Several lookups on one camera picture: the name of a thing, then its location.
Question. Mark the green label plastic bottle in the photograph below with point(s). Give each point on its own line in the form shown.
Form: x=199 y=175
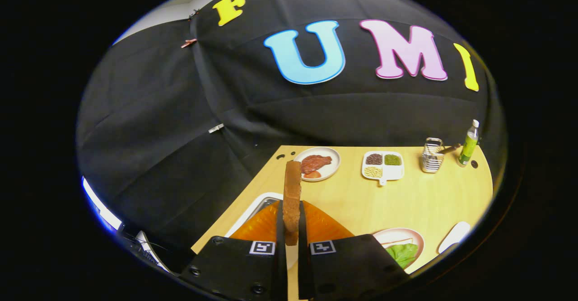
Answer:
x=468 y=147

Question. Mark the brown meat piece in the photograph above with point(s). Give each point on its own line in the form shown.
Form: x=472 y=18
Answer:
x=316 y=162

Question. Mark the toasted bread slice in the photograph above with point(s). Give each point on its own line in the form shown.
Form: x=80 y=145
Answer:
x=292 y=201

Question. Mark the white divided dish with beans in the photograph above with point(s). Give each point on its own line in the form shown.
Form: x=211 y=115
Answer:
x=393 y=172

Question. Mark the white oval plate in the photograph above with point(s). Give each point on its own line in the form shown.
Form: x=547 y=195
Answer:
x=333 y=167

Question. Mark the green lettuce leaf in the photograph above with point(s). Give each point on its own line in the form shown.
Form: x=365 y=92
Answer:
x=403 y=254

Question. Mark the pink round plate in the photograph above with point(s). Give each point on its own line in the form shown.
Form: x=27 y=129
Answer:
x=417 y=240

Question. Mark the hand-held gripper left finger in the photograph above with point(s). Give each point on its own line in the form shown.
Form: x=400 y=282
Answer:
x=235 y=269

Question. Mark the white bread slice with ham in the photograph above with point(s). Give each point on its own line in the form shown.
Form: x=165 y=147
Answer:
x=397 y=242

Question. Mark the pink clothes peg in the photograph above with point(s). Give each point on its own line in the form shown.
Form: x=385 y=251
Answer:
x=189 y=43

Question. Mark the white toaster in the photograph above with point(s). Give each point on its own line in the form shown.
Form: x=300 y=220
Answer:
x=258 y=208

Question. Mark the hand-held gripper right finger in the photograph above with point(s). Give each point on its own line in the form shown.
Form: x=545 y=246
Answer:
x=347 y=265

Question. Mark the white clothes peg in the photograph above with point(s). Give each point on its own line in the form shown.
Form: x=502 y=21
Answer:
x=216 y=128

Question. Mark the black backdrop cloth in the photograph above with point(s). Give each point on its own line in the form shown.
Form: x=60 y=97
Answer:
x=180 y=134

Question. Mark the white square plate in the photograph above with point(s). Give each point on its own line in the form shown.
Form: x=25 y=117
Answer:
x=455 y=237

